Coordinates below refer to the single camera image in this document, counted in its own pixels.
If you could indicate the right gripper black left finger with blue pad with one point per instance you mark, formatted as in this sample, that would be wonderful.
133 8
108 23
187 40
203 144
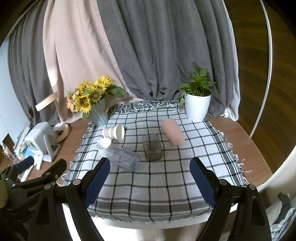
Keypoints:
49 222

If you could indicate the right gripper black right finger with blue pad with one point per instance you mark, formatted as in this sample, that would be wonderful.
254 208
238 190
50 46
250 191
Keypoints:
250 223

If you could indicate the clear plastic printed cup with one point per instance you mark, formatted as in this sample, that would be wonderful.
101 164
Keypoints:
123 158

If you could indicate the patterned white paper cup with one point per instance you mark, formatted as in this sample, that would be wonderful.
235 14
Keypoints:
114 132

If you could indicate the clear square glass cup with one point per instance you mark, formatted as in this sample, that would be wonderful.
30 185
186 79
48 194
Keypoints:
152 147

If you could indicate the pink plastic cup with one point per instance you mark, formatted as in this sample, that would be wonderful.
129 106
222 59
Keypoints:
173 132

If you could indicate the white desk appliance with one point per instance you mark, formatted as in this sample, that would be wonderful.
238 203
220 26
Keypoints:
41 141

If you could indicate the round wooden tray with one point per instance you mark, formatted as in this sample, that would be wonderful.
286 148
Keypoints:
61 130

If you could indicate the sunflower bouquet blue vase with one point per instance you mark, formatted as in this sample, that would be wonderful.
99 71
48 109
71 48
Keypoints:
89 99

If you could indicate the black white plaid tablecloth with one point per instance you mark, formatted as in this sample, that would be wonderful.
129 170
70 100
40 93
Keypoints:
162 190

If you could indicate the white pot green plant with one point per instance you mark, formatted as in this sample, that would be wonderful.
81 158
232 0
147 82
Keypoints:
196 95

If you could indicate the beige curtain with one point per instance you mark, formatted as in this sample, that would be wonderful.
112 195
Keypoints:
76 48

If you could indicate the grey curtain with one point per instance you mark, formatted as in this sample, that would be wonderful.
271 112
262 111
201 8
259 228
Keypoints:
155 43

